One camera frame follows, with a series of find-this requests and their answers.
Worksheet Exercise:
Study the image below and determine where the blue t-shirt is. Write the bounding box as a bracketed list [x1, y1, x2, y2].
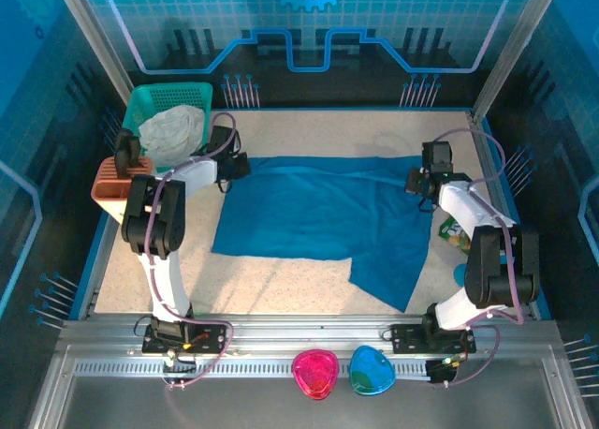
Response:
[211, 155, 434, 314]

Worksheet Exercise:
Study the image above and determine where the green snack packet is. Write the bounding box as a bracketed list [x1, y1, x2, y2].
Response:
[438, 215, 472, 255]

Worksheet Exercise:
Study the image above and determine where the white t-shirt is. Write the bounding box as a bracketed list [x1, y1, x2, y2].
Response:
[139, 104, 207, 166]

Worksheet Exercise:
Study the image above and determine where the teal plastic basket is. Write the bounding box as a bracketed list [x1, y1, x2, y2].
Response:
[122, 81, 214, 175]

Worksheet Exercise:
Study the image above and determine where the cream orange knife block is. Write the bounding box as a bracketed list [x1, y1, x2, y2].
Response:
[91, 155, 154, 224]

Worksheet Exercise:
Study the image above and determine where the blue heart-shaped plastic dish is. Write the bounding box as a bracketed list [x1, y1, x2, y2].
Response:
[349, 345, 397, 396]

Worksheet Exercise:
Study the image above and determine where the pink heart-shaped plastic dish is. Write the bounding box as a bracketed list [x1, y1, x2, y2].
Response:
[292, 348, 338, 401]

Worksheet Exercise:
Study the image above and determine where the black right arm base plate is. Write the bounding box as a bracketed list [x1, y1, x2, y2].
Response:
[389, 323, 477, 354]

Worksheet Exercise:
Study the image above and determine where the aluminium frame post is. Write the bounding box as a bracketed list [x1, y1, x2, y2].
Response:
[472, 0, 556, 121]
[51, 0, 137, 107]

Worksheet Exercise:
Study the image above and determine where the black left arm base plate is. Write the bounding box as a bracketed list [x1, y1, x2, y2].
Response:
[141, 319, 228, 355]

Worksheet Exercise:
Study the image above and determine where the aluminium front frame rail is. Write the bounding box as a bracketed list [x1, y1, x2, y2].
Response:
[27, 314, 593, 429]

